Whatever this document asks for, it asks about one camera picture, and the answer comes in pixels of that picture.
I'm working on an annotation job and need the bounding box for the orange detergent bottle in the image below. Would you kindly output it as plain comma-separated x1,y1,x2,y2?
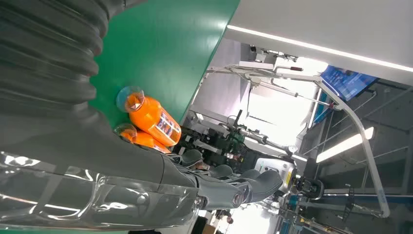
114,123,171,154

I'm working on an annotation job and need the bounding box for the orange bottle blue cap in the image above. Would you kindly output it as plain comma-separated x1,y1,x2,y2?
116,85,182,148

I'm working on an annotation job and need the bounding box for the black humanoid robot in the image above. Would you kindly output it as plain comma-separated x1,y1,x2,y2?
174,110,325,201

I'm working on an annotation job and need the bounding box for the green table mat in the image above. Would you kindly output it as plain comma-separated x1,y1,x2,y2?
89,0,241,130

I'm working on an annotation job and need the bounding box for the white light strip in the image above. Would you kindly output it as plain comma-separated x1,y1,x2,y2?
226,24,413,73
315,126,375,164

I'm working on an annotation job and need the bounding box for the blue display screen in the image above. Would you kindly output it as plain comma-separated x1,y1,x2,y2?
313,64,379,125

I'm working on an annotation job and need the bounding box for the white metal lifting frame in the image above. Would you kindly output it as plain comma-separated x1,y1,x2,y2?
206,61,391,218

